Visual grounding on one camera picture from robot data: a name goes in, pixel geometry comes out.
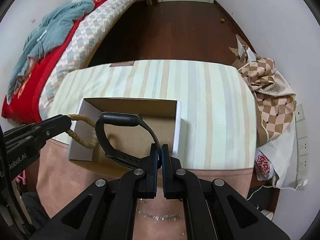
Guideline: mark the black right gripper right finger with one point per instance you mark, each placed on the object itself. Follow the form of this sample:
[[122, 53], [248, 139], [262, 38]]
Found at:
[[171, 184]]

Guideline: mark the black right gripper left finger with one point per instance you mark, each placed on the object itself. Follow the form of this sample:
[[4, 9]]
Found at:
[[147, 185]]

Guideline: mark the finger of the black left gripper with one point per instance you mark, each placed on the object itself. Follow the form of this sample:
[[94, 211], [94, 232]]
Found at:
[[34, 136]]

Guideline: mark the black smart band watch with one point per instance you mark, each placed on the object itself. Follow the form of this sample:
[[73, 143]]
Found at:
[[120, 135]]

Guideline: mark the pink clothes hanger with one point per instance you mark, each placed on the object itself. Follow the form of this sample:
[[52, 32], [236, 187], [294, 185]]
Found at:
[[21, 178]]

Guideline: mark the red bed blanket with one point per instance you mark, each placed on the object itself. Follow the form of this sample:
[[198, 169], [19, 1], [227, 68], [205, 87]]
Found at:
[[24, 98]]

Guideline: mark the striped and pink tablecloth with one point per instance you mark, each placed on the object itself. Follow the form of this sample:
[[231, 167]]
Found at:
[[203, 111]]

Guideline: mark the white cardboard box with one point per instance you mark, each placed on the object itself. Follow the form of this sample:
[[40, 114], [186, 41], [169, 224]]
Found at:
[[163, 116]]

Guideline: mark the teal fleece blanket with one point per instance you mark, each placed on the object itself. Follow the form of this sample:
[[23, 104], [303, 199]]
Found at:
[[50, 34]]

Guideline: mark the white printed plastic bag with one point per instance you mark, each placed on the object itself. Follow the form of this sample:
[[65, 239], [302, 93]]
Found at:
[[272, 160]]

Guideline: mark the brown checkered cloth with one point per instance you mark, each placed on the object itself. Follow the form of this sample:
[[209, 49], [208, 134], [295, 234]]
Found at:
[[275, 100]]

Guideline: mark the white power strip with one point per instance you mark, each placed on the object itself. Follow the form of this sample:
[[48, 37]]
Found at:
[[303, 148]]

